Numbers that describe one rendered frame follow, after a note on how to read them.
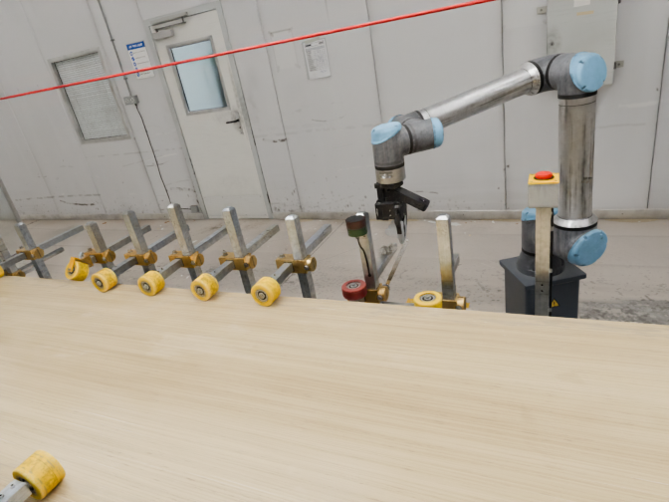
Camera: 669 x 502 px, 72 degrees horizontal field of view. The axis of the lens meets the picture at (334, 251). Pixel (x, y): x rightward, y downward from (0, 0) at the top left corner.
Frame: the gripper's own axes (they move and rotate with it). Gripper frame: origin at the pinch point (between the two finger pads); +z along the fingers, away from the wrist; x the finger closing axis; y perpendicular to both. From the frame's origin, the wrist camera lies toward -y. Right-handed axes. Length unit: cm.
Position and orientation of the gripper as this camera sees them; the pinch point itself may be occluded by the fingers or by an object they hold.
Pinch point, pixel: (404, 240)
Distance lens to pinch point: 150.1
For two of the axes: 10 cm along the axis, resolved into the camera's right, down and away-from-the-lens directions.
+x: -4.0, 4.4, -8.0
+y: -9.0, -0.4, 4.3
